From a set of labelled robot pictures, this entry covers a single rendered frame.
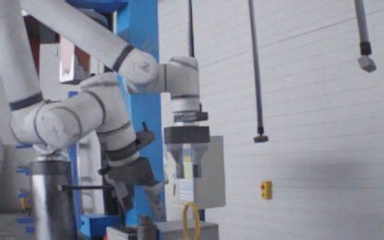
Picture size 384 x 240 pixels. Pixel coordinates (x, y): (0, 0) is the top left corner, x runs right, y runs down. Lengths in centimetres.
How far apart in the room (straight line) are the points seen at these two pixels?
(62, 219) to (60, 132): 121
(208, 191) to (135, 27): 97
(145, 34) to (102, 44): 106
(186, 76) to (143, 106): 89
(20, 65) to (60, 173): 113
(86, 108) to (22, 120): 17
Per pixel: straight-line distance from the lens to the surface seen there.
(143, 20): 235
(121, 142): 106
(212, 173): 263
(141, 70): 124
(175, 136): 137
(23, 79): 105
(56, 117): 94
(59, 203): 212
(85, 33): 129
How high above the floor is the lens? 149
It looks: 4 degrees up
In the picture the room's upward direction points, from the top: 3 degrees counter-clockwise
